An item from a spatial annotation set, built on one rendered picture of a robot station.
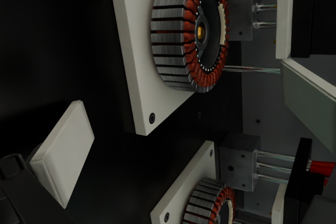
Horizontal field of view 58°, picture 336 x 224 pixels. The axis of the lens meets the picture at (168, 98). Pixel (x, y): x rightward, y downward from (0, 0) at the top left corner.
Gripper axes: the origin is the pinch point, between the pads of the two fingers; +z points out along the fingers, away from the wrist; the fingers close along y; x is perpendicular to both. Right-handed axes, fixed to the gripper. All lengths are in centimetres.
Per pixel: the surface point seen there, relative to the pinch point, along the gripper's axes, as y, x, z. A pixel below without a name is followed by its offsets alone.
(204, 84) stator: 2.1, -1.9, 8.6
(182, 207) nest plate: -2.5, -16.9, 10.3
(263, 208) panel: 12, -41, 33
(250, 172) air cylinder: 7.8, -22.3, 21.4
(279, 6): 9.7, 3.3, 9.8
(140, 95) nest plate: -3.5, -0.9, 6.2
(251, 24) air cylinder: 10.1, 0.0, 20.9
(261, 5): 11.9, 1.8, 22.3
